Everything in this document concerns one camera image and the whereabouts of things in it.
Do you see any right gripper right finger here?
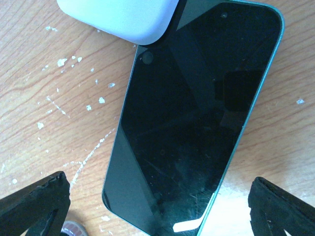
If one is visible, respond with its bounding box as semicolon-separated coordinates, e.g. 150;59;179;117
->
248;177;315;236

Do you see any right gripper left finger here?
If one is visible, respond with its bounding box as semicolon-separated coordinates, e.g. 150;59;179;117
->
0;171;70;236

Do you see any clear magsafe phone case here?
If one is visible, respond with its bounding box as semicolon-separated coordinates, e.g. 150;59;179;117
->
60;221;88;236

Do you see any black phone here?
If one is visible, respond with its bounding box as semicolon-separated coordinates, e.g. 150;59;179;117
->
102;0;284;236

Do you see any purple phone case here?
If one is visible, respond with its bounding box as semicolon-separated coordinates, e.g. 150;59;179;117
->
57;0;187;45

